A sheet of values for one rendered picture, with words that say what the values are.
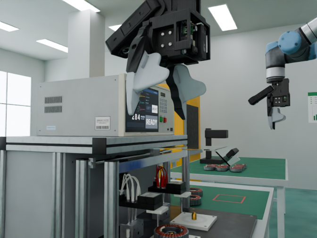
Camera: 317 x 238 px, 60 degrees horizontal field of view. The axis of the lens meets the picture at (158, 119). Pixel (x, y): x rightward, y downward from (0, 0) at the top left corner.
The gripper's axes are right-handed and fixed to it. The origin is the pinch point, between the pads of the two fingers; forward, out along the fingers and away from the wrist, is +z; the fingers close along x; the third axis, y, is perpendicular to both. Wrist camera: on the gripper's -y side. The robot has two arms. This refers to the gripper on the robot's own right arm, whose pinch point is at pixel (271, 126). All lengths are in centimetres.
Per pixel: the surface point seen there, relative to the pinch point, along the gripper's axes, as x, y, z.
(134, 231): -50, -34, 35
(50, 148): -72, -49, 7
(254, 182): 111, -34, 44
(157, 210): -49, -26, 27
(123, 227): -52, -37, 34
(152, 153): -30, -40, 11
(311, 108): 492, -14, -42
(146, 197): -50, -29, 23
